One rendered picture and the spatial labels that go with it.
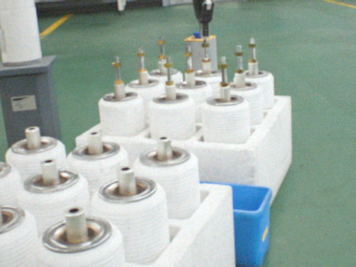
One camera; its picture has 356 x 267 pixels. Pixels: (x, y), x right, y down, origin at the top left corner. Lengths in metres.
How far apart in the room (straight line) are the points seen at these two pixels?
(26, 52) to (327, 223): 0.82
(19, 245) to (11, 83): 0.78
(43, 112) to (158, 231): 0.77
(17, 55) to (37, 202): 0.71
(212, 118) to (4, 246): 0.53
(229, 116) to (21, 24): 0.60
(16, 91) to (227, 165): 0.60
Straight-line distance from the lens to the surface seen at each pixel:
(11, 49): 1.39
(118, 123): 1.13
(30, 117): 1.40
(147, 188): 0.69
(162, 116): 1.08
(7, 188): 0.80
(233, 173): 1.03
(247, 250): 0.95
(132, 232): 0.67
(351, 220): 1.14
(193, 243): 0.72
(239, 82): 1.17
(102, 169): 0.81
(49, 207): 0.72
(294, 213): 1.16
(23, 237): 0.65
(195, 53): 1.47
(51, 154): 0.88
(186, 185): 0.77
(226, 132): 1.04
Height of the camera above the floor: 0.53
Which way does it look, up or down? 15 degrees down
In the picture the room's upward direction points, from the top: 3 degrees counter-clockwise
